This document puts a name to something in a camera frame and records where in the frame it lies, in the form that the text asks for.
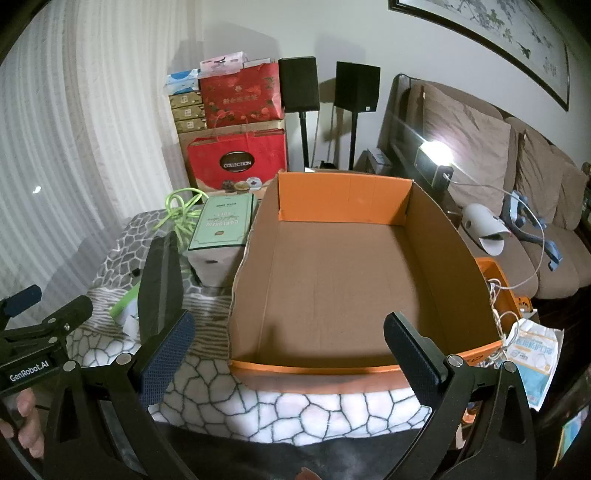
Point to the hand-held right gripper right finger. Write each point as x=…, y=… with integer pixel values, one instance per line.
x=411, y=355

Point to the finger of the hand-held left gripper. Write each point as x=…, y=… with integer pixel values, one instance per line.
x=69, y=316
x=23, y=299

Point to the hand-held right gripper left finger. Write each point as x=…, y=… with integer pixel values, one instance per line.
x=166, y=360

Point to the orange cardboard box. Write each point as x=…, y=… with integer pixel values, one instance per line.
x=346, y=277

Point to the person's left hand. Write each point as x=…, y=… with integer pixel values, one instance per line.
x=23, y=413

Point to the orange basket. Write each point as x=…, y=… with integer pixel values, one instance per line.
x=505, y=300

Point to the white blue face mask packet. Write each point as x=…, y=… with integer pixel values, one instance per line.
x=531, y=364

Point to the brown sofa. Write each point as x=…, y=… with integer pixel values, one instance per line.
x=521, y=263

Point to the white curtain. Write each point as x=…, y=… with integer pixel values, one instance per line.
x=69, y=161

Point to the white cylindrical device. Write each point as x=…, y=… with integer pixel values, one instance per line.
x=480, y=224

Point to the mint green gift box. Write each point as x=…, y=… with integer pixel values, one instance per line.
x=221, y=221

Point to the dark cloth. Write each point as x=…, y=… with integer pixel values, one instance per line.
x=277, y=461

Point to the bright lamp box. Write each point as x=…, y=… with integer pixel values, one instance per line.
x=434, y=161

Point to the small white blue box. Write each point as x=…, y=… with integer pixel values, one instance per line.
x=379, y=161

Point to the red chocolate collection gift bag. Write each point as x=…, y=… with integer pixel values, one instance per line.
x=217, y=157

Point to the brown sofa cushion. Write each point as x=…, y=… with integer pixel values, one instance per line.
x=572, y=189
x=466, y=143
x=535, y=170

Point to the black speaker stand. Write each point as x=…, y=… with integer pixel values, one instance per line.
x=354, y=138
x=304, y=138

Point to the small gold box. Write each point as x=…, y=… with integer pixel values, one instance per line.
x=188, y=113
x=186, y=100
x=190, y=125

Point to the blue tissue pack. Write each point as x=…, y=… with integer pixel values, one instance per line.
x=182, y=82

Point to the red floral gift bag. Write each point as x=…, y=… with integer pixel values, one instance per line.
x=240, y=99

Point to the black speaker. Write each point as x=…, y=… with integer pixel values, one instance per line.
x=299, y=83
x=358, y=86

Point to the pink tissue pack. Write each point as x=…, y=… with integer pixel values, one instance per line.
x=222, y=62

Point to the framed ink painting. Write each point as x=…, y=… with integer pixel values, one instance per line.
x=508, y=37

